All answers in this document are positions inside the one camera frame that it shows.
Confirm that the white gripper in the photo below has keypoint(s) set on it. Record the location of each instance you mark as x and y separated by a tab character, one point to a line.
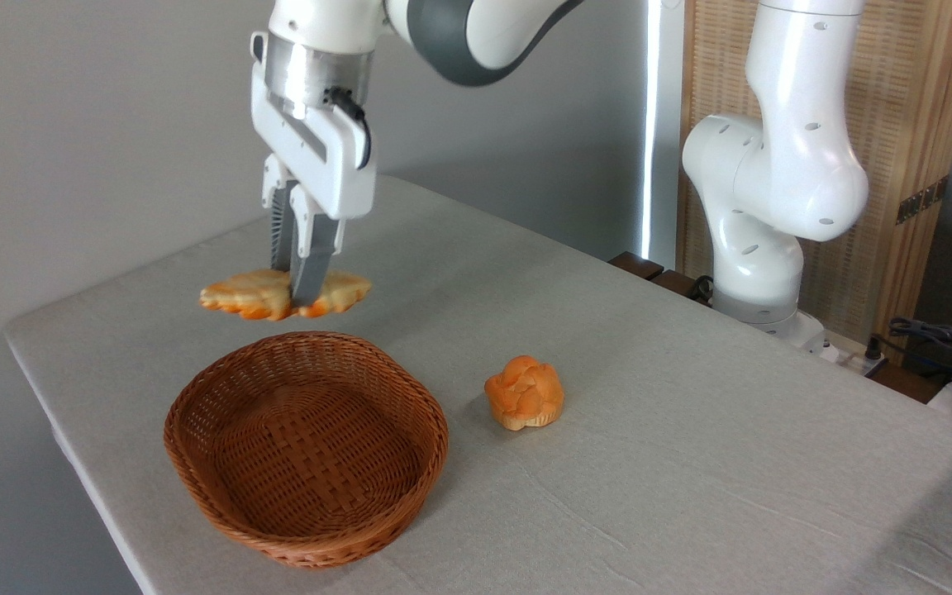
319	165

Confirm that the long braided bread loaf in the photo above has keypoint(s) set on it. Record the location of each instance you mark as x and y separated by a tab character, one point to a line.
245	293

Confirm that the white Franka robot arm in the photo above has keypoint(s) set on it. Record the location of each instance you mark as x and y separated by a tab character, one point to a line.
790	165

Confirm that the brown wicker basket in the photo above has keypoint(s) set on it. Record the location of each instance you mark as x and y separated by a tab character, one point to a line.
311	463

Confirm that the round knotted bread roll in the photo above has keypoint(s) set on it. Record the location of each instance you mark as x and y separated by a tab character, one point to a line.
525	392

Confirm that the grey tablecloth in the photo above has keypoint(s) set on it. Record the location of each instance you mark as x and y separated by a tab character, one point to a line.
691	496

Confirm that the white power strip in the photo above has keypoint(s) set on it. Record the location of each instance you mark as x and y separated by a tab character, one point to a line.
852	355

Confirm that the dark metal screen hinge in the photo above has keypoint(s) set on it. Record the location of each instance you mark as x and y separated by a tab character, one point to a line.
922	200

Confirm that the white vertical frame post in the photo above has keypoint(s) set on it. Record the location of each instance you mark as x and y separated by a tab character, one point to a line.
664	124

